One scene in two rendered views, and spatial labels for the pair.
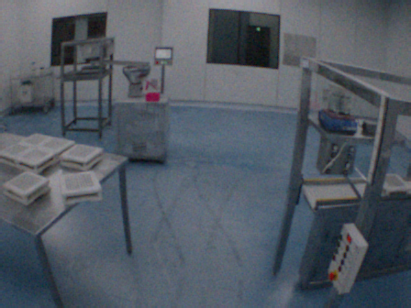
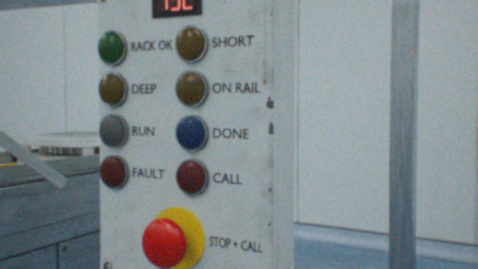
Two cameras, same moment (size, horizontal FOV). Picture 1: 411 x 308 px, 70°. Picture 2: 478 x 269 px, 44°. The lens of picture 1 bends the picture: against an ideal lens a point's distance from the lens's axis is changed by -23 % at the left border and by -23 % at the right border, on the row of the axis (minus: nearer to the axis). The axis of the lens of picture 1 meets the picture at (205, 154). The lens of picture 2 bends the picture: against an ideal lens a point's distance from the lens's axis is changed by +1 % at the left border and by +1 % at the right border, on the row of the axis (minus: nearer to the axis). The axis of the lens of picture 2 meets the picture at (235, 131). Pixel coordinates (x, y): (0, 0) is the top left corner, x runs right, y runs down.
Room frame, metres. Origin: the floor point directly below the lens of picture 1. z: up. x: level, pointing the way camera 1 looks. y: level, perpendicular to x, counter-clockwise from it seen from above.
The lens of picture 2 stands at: (0.74, -0.19, 0.97)
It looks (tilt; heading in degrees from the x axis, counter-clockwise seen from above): 3 degrees down; 302
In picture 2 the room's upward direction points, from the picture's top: straight up
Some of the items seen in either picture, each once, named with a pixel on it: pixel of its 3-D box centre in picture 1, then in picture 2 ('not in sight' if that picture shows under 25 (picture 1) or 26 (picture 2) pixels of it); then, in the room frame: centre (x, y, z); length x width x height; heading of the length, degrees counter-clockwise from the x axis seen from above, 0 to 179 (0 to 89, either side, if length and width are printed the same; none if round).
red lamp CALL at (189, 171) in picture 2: not in sight; (190, 176); (1.03, -0.57, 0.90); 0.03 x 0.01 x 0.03; 5
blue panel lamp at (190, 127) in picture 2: not in sight; (190, 133); (1.03, -0.57, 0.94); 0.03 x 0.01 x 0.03; 5
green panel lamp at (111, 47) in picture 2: not in sight; (111, 48); (1.10, -0.56, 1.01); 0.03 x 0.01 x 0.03; 5
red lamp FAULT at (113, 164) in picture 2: not in sight; (112, 172); (1.10, -0.56, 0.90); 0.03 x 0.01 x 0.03; 5
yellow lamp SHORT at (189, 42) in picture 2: not in sight; (189, 43); (1.03, -0.57, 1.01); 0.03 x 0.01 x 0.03; 5
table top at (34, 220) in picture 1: (13, 169); not in sight; (1.97, 1.39, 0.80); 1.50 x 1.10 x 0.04; 74
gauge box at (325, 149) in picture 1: (337, 155); not in sight; (1.79, -0.74, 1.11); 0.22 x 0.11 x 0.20; 95
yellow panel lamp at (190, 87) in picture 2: not in sight; (190, 89); (1.03, -0.57, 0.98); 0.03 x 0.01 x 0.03; 5
